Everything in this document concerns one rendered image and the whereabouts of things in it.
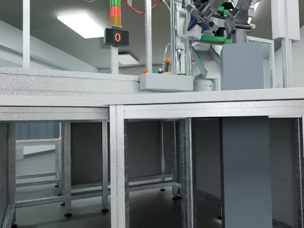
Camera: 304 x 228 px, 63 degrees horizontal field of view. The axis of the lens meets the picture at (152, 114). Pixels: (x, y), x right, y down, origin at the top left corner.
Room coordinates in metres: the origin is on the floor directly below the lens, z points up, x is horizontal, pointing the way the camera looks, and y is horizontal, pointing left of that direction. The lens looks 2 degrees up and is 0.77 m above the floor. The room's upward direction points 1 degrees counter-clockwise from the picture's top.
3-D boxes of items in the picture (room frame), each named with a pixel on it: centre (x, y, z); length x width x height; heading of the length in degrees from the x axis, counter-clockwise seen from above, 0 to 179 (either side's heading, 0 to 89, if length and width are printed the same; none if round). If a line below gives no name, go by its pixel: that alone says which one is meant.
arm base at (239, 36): (0.98, -0.35, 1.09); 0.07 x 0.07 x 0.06; 78
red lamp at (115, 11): (1.26, 0.18, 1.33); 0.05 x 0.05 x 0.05
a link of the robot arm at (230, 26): (0.98, -0.34, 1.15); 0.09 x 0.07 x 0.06; 108
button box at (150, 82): (1.00, -0.06, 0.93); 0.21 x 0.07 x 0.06; 115
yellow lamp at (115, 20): (1.26, 0.18, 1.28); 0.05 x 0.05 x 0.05
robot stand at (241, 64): (0.97, -0.35, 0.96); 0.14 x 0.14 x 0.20; 78
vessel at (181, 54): (2.21, -0.25, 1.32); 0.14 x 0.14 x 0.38
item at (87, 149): (2.75, -0.17, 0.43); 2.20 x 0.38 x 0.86; 115
